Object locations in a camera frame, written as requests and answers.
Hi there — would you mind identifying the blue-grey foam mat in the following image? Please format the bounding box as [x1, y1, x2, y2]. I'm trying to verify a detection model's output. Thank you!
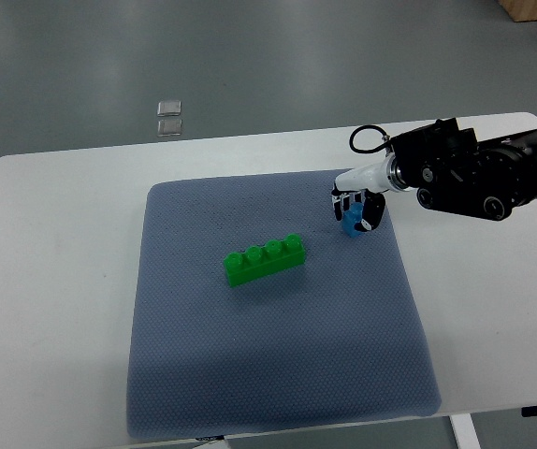
[126, 171, 441, 440]

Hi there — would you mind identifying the upper metal floor plate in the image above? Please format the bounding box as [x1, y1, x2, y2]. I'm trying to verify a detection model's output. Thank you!
[157, 99, 181, 117]

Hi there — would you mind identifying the white table leg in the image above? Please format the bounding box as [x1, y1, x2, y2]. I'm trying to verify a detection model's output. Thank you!
[449, 413, 481, 449]

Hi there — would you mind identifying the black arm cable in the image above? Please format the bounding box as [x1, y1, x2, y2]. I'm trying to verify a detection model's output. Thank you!
[348, 123, 394, 154]

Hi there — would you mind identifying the small blue block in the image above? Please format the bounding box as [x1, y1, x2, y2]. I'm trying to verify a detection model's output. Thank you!
[341, 202, 363, 238]

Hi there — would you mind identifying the wooden box corner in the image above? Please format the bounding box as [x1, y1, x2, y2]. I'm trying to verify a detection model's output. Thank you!
[498, 0, 537, 22]

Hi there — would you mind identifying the long green block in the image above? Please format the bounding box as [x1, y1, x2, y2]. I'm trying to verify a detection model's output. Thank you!
[223, 234, 306, 287]

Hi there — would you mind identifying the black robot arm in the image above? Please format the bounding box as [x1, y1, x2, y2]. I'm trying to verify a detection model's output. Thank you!
[389, 119, 537, 221]

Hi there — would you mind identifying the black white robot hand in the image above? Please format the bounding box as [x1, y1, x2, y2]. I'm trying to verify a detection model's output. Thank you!
[331, 156, 397, 233]

